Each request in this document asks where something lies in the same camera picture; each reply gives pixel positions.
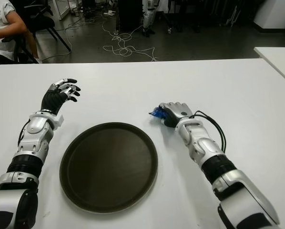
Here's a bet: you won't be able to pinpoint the white tangled floor cable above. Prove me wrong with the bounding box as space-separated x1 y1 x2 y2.
63 9 159 62

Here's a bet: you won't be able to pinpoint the blue Oreo cookie pack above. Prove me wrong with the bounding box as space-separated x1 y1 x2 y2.
148 106 168 120

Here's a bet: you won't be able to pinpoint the standing humanoid robot legs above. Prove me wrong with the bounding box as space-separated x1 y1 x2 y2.
142 0 160 38

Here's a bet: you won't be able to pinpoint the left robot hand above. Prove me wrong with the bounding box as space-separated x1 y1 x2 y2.
41 78 81 116

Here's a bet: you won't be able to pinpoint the round dark brown tray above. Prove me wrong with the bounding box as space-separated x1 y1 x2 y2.
59 122 159 213

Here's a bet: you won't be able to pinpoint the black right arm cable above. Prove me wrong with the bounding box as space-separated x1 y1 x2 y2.
191 110 227 152

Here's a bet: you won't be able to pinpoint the white side table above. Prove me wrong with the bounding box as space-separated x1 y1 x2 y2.
253 47 285 88

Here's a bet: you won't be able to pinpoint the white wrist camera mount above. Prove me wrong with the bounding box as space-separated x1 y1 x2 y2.
53 114 64 127

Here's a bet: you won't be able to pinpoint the black office chair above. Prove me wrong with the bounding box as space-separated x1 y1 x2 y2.
1 0 71 64

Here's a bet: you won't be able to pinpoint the white cabinet with black base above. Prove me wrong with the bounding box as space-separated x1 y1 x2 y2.
252 0 285 31

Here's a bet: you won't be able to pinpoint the white cabinet frame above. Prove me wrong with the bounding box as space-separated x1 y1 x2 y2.
51 0 73 21

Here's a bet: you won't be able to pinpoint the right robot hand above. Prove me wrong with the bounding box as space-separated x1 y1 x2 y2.
158 102 193 128

